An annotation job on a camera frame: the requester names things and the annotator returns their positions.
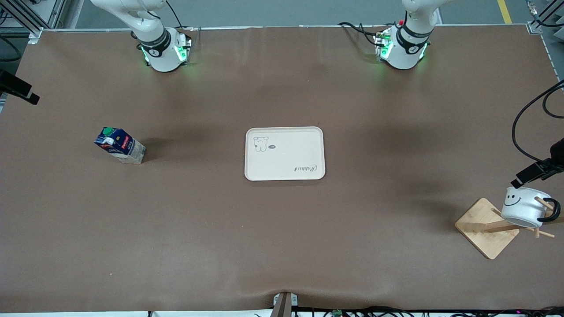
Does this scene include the white smiley mug black handle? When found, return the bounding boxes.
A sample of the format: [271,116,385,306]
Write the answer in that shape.
[501,186,561,229]

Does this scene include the blue milk carton green cap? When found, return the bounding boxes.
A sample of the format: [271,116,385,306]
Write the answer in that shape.
[94,127,147,165]

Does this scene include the cream tray with bear print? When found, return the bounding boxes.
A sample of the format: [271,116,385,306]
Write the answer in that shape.
[244,126,327,181]

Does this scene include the wooden mug tree stand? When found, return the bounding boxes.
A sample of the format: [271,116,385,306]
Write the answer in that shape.
[455,197,564,260]

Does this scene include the aluminium extrusion frame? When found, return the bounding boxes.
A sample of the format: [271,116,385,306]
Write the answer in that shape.
[0,0,67,42]
[526,0,564,75]

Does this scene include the black cable with connector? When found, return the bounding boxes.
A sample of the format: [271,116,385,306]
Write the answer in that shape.
[526,0,564,28]

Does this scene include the black right arm base cable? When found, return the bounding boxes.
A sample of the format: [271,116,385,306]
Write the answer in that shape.
[165,0,197,33]

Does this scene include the black left arm base cables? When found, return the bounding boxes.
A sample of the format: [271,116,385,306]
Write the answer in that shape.
[338,21,382,47]

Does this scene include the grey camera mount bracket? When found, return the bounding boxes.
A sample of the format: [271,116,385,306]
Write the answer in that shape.
[272,292,299,317]

